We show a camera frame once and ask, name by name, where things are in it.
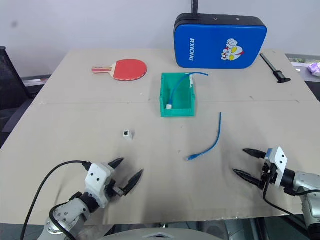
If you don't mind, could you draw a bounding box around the green plastic bin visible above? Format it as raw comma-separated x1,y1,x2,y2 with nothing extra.
159,72,197,118

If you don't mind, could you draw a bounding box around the black office chair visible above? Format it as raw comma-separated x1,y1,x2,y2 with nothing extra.
0,46,38,148

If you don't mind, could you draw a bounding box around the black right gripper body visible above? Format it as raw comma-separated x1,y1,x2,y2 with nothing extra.
258,157,279,192

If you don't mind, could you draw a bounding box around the small white connector block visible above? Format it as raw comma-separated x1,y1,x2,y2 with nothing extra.
122,128,135,141

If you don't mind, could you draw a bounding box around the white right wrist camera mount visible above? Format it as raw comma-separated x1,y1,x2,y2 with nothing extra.
265,146,289,187

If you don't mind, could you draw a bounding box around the purple crumpled bag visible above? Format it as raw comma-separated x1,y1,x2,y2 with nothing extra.
307,62,320,77

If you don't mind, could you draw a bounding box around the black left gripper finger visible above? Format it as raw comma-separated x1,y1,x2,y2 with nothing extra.
107,157,125,171
118,169,144,197

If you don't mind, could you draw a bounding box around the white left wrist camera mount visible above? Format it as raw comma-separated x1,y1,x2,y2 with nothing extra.
84,162,113,208

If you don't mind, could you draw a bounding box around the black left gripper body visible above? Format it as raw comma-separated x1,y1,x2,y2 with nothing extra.
104,162,125,200

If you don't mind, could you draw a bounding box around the black caliper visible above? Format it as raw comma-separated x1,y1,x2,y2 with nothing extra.
259,53,292,84

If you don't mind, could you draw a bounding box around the grey rounded robot body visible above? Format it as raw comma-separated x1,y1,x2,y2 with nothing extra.
98,226,223,240

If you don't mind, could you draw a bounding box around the blue cable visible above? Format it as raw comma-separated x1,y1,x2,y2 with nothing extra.
165,71,210,110
185,112,223,162

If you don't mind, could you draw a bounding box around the red table tennis paddle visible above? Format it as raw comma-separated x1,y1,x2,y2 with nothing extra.
91,58,149,82

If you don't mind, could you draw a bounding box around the blue RXIONG kick pad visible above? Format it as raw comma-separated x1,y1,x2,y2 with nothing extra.
173,13,268,70

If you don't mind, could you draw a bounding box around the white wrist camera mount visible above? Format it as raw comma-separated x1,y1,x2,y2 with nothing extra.
84,162,113,208
265,146,289,187

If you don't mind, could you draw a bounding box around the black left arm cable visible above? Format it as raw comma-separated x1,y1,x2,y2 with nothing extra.
19,160,91,240

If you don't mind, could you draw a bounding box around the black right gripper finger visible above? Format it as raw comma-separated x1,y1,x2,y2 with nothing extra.
242,148,267,160
232,168,263,188

